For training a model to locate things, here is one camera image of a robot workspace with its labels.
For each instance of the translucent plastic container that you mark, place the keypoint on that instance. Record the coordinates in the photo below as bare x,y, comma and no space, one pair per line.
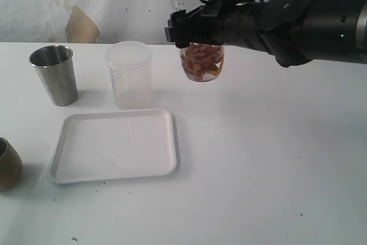
130,67

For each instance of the stainless steel cup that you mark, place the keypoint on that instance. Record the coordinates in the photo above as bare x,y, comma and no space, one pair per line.
54,66

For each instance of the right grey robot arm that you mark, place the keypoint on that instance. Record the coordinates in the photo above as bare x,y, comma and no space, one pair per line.
295,32

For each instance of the brown food pieces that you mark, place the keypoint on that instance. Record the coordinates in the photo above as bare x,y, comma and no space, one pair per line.
202,62

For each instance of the white rectangular tray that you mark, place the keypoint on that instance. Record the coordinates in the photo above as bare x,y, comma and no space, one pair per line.
111,146

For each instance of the brown wooden cup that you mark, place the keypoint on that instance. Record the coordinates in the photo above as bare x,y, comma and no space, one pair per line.
11,165

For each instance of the clear graduated shaker body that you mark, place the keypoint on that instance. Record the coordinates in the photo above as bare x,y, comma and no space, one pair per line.
186,5

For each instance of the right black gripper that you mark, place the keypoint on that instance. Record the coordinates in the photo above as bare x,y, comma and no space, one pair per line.
202,25

